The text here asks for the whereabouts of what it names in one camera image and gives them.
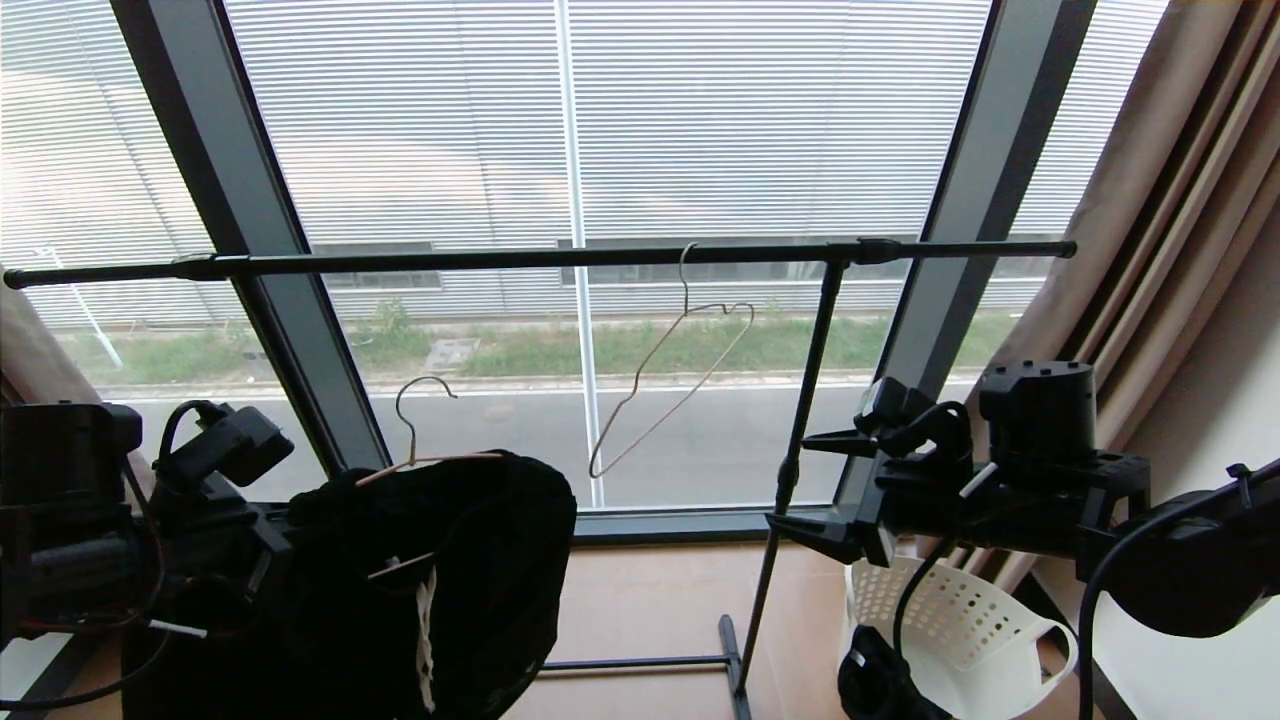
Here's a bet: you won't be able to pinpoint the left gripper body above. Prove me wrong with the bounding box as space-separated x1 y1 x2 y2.
148 498 293 613

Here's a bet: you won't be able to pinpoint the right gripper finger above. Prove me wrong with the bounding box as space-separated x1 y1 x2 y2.
800 427 882 459
765 513 867 564

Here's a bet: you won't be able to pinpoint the pink clothes hanger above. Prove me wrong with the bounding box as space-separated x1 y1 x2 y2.
588 243 756 479
355 376 506 583

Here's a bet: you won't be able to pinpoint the brown curtain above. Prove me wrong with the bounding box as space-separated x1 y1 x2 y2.
935 0 1280 601
0 285 151 501

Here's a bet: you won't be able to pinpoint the white laundry basket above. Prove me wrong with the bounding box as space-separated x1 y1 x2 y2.
845 555 1080 720

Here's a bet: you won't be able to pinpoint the black garment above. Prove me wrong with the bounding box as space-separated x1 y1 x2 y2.
838 625 951 720

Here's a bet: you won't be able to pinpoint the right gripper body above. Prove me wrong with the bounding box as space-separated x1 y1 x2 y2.
853 458 1003 568

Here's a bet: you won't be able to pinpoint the black clothes rack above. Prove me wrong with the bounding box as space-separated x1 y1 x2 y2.
3 237 1078 720

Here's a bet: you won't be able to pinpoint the black drawstring shorts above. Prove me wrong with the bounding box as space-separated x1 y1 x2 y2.
120 450 579 720

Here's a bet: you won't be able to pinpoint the black cable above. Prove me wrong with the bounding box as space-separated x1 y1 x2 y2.
0 560 176 713
893 478 1251 720

